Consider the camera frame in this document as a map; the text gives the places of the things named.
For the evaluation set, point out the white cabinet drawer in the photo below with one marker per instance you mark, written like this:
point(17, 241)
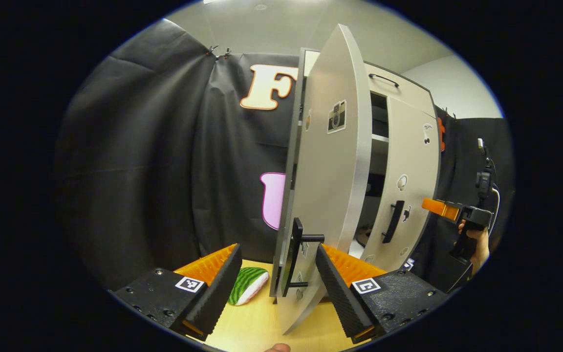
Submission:
point(408, 95)

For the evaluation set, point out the watermelon slice plush toy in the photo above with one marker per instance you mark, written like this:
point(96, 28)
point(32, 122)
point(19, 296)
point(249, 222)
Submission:
point(247, 286)

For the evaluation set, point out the cabinet door with calendar sticker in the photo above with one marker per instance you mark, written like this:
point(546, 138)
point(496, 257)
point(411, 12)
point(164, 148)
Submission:
point(413, 156)

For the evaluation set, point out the white shoe cabinet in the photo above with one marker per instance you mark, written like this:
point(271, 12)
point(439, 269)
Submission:
point(379, 127)

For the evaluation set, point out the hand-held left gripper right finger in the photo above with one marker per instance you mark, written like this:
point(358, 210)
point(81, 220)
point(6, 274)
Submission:
point(337, 293)

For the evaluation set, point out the cabinet door with camera sticker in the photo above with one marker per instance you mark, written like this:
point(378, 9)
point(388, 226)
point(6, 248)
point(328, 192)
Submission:
point(330, 171)

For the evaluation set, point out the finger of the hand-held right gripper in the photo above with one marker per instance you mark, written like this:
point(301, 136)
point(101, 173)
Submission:
point(440, 208)

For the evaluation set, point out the black backdrop cloth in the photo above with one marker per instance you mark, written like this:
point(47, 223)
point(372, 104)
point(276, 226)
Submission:
point(140, 146)

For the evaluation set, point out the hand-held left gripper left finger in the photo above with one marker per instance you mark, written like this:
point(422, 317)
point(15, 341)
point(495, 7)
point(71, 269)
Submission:
point(218, 293)

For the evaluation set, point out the white cabinet shelf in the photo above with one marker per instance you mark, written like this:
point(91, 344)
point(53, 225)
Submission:
point(380, 138)

